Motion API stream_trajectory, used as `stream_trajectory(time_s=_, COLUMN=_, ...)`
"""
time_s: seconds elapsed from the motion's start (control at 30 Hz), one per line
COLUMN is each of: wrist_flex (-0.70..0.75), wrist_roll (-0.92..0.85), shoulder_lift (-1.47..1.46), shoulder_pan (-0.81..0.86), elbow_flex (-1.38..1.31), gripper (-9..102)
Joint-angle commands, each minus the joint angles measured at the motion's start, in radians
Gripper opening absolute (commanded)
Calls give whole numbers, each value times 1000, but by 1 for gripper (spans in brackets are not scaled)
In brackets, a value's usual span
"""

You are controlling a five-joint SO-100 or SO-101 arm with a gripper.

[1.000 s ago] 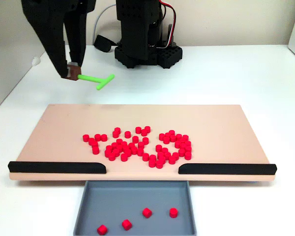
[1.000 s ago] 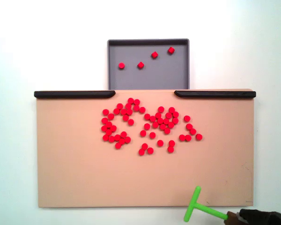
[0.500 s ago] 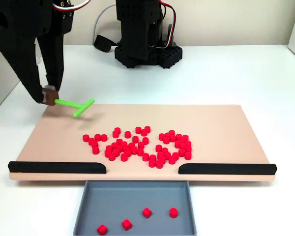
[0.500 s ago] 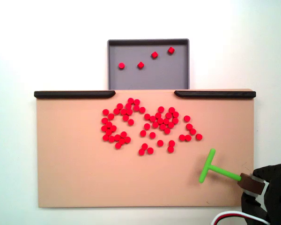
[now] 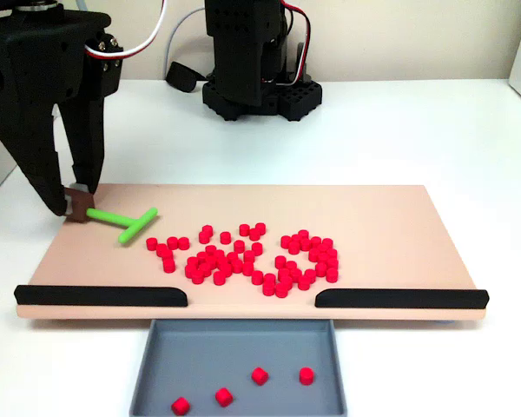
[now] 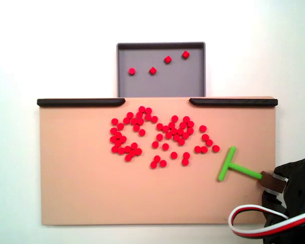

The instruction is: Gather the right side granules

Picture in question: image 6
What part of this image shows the green T-shaped pusher tool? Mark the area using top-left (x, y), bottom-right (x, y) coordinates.
top-left (217, 145), bottom-right (263, 182)

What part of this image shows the grey shallow tray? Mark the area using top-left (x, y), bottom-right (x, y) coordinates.
top-left (116, 42), bottom-right (206, 98)

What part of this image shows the beige rectangular work board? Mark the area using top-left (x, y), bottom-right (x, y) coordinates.
top-left (39, 96), bottom-right (278, 226)

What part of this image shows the red white black servo cable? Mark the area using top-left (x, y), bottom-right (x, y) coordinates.
top-left (228, 204), bottom-right (305, 238)

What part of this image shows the black rail strip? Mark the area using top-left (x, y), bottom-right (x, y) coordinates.
top-left (37, 98), bottom-right (126, 108)
top-left (189, 98), bottom-right (279, 108)

